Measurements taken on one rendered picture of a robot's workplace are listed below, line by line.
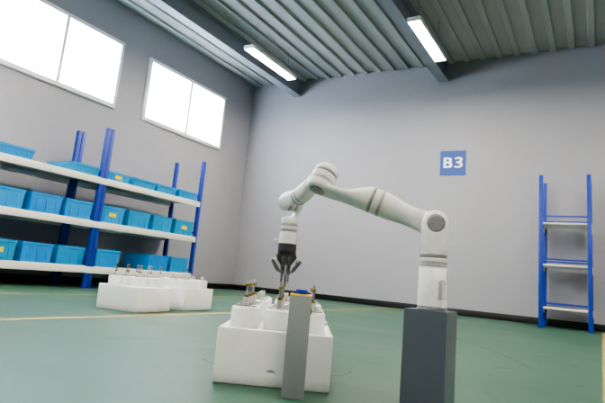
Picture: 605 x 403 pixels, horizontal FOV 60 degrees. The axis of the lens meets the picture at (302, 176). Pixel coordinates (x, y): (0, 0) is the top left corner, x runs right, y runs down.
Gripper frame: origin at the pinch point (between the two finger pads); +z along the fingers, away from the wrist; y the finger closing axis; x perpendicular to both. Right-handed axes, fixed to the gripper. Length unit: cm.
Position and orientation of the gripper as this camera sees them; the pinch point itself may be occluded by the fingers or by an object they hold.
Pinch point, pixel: (284, 279)
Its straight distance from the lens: 214.1
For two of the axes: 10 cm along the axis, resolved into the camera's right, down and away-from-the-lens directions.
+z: -0.9, 9.8, -1.9
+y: 9.6, 1.3, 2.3
